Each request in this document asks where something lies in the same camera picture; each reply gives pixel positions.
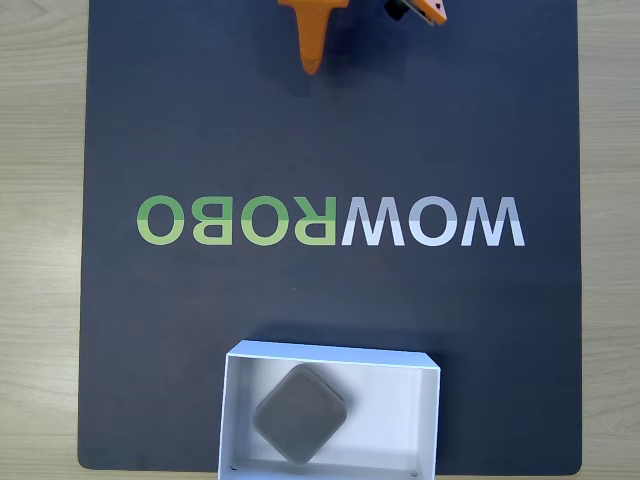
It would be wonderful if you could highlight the orange-mounted camera module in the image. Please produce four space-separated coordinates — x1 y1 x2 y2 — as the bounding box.
383 0 448 28

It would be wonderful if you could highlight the dark mat with WOWROBO print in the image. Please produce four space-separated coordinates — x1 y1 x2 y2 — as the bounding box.
76 0 584 474

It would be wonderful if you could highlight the grey square usb hub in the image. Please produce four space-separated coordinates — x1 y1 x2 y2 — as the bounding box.
253 363 350 465

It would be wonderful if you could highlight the white cardboard box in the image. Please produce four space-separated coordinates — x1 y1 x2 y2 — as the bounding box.
217 339 442 480

